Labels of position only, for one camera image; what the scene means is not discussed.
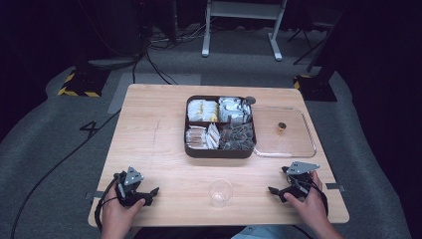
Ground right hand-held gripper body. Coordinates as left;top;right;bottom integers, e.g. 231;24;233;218
281;160;321;201

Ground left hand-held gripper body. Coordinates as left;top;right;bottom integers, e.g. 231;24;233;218
113;165;147;209

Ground person's left hand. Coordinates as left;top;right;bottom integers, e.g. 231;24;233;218
101;185;147;239

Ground person's right hand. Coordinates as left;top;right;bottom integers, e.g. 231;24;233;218
283;170;330;235

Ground grey tape strip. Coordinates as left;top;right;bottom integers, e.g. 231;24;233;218
324;182;346;193
85;190;106;201

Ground person's light blue shirt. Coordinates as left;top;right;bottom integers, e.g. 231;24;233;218
231;225;297;239

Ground clear box lid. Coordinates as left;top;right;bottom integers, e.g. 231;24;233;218
251;106;317;159

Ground person's dark pants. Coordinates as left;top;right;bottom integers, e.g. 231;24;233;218
132;226;247;239

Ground clear plastic cup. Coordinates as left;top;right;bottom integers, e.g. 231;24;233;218
207;177;234;209

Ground pile of dark packets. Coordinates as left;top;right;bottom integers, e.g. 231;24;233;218
218;122;256;151

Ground brown compartment box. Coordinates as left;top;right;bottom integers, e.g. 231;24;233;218
183;95;258;159

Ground pile of clear stick packets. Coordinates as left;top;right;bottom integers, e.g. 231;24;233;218
185;124;209;150

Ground row of white packets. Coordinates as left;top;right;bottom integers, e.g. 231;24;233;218
205;122;221;150

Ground pile of silver packets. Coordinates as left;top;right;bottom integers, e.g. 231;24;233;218
218;96;252;124

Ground pile of white yellow packets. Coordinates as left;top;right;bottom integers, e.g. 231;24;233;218
186;99;220;122

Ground black yellow striped stand base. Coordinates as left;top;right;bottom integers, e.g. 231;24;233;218
57;67;111;99

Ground black tripod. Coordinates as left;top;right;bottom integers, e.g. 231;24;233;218
286;22;334;66

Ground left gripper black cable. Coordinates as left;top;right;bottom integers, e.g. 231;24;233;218
94;173;121;232

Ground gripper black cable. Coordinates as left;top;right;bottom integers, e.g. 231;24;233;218
310;180;330;217
94;173;121;232

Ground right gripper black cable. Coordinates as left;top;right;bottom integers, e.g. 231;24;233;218
310;180;330;217

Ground long black floor cable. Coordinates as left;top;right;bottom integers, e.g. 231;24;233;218
9;109;121;239

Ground bundle of floor cables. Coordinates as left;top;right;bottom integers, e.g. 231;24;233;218
147;19;208;52

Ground white metal stand frame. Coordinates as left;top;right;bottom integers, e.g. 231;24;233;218
201;0;289;62

